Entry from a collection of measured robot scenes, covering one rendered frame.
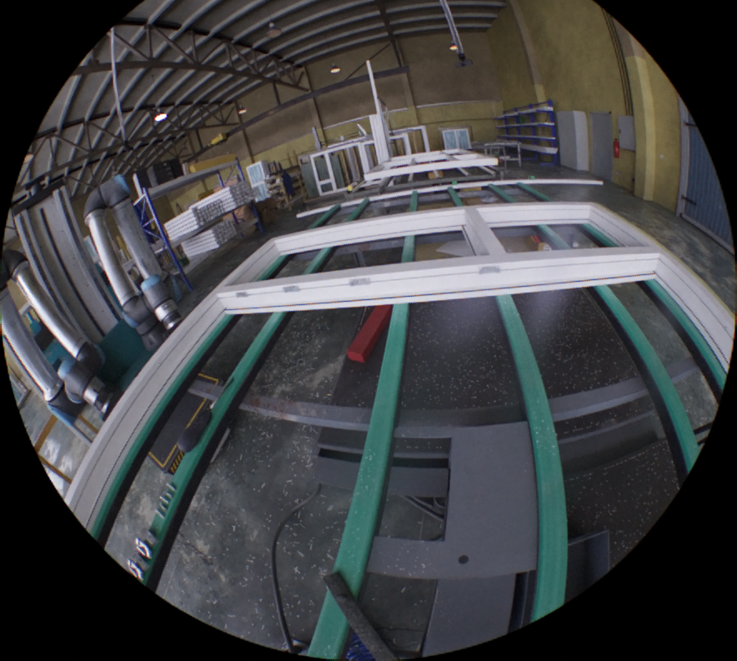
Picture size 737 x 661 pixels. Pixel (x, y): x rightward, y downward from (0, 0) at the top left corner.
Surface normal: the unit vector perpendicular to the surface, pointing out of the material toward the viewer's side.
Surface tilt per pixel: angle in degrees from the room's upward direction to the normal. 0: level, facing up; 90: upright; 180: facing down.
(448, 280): 90
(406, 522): 0
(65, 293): 90
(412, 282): 90
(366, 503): 0
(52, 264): 90
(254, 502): 0
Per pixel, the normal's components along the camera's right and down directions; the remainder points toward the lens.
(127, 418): 0.96, -0.08
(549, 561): -0.22, -0.82
